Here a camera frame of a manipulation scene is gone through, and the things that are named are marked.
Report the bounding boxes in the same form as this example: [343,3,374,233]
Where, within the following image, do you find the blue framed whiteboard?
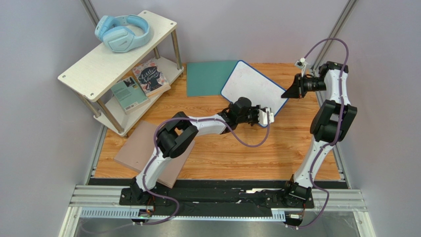
[220,60,287,127]

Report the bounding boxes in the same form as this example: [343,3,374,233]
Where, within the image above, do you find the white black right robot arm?
[281,61,357,207]

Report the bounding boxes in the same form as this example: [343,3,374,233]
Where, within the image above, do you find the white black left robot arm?
[120,97,274,205]

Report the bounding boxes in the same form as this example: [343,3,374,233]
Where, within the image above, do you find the teal mat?
[187,60,238,97]

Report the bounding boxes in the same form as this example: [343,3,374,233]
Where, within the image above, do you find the floral cover book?
[132,59,170,97]

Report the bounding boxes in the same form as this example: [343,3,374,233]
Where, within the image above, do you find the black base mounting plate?
[128,180,315,217]

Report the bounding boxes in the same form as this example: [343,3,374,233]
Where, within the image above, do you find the pink square board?
[114,121,195,188]

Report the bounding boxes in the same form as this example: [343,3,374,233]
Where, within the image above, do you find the teal cover book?
[111,77,150,115]

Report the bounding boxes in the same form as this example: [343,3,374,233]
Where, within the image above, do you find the light blue headphones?
[94,15,152,53]

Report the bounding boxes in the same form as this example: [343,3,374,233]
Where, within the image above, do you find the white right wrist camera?
[295,58,308,77]

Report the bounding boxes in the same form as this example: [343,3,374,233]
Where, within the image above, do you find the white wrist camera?
[258,107,274,127]
[295,58,308,77]

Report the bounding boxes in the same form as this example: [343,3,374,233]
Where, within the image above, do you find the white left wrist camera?
[258,107,274,127]

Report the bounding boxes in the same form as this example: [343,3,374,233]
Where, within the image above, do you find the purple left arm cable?
[141,110,271,226]

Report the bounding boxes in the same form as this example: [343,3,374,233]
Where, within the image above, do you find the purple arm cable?
[141,110,271,226]
[284,38,349,230]

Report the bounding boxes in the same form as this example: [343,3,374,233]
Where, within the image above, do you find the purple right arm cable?
[284,38,349,230]

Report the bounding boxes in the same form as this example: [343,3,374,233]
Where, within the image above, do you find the aluminium frame rail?
[59,185,375,237]

